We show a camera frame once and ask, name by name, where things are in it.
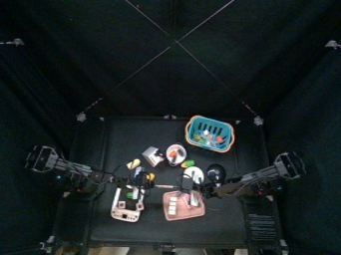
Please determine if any white toy plate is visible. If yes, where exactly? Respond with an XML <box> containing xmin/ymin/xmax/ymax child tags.
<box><xmin>181</xmin><ymin>165</ymin><xmax>205</xmax><ymax>185</ymax></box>

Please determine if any yellow white toy butter block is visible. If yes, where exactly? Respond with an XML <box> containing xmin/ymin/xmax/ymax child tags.
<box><xmin>125</xmin><ymin>158</ymin><xmax>142</xmax><ymax>169</ymax></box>

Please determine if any black toy pan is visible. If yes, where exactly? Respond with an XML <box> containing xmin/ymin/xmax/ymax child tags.
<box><xmin>204</xmin><ymin>162</ymin><xmax>227</xmax><ymax>184</ymax></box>

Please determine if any pink toy cutting board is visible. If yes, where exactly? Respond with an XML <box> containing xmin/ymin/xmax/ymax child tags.
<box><xmin>161</xmin><ymin>189</ymin><xmax>207</xmax><ymax>222</ymax></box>

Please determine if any white toy stove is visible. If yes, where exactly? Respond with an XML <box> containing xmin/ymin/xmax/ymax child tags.
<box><xmin>109</xmin><ymin>186</ymin><xmax>146</xmax><ymax>223</ymax></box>

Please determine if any white toy pot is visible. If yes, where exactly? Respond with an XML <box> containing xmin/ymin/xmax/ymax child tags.
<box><xmin>165</xmin><ymin>142</ymin><xmax>187</xmax><ymax>166</ymax></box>

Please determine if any teal basket with orange rim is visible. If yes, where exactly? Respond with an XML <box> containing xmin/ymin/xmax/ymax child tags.
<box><xmin>183</xmin><ymin>115</ymin><xmax>235</xmax><ymax>154</ymax></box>

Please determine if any white text label sticker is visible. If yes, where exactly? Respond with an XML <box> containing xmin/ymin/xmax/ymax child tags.
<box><xmin>247</xmin><ymin>213</ymin><xmax>277</xmax><ymax>241</ymax></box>

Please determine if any thin crossing wire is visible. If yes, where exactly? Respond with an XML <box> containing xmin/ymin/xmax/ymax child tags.
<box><xmin>81</xmin><ymin>0</ymin><xmax>235</xmax><ymax>115</ymax></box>
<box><xmin>122</xmin><ymin>0</ymin><xmax>259</xmax><ymax>118</ymax></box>

